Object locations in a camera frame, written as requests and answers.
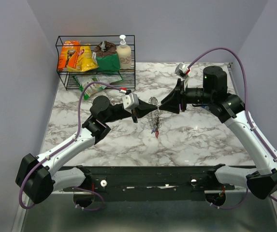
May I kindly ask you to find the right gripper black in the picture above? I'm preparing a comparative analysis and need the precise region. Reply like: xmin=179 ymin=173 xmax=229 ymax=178
xmin=159 ymin=78 xmax=214 ymax=114

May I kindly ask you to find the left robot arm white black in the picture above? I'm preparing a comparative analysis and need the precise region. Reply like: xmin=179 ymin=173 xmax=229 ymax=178
xmin=15 ymin=93 xmax=157 ymax=208

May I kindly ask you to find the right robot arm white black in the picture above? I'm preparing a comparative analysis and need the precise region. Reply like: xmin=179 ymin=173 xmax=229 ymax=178
xmin=160 ymin=63 xmax=277 ymax=200

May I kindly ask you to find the beige soap pump bottle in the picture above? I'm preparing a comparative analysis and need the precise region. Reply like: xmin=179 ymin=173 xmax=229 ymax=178
xmin=117 ymin=35 xmax=131 ymax=70

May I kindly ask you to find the green white snack bag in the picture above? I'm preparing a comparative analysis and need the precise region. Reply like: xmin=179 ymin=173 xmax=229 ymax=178
xmin=73 ymin=75 xmax=123 ymax=100

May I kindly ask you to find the green and brown bag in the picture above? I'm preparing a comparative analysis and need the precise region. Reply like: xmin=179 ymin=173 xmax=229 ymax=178
xmin=92 ymin=41 xmax=120 ymax=72

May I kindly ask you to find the yellow chips bag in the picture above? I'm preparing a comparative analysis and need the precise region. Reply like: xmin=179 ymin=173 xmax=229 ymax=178
xmin=67 ymin=44 xmax=99 ymax=72

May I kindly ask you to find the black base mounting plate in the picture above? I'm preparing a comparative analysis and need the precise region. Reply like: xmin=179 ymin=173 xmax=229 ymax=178
xmin=61 ymin=165 xmax=237 ymax=202

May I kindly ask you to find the orange razor package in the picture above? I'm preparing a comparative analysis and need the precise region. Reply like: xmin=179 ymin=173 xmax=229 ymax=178
xmin=57 ymin=41 xmax=80 ymax=71

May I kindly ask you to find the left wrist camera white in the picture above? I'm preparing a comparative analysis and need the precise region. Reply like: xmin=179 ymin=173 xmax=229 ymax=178
xmin=119 ymin=88 xmax=139 ymax=113

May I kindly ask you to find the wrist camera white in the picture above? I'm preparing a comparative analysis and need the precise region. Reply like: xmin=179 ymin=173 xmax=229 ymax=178
xmin=119 ymin=88 xmax=139 ymax=113
xmin=175 ymin=63 xmax=191 ymax=90

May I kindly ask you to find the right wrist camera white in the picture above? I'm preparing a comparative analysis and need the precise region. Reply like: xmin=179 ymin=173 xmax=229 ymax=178
xmin=175 ymin=63 xmax=191 ymax=90

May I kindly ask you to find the black wire shelf rack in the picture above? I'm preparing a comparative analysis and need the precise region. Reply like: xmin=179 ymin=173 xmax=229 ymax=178
xmin=55 ymin=35 xmax=136 ymax=90

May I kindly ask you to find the aluminium rail frame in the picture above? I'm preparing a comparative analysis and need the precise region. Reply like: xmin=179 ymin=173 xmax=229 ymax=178
xmin=22 ymin=172 xmax=277 ymax=194

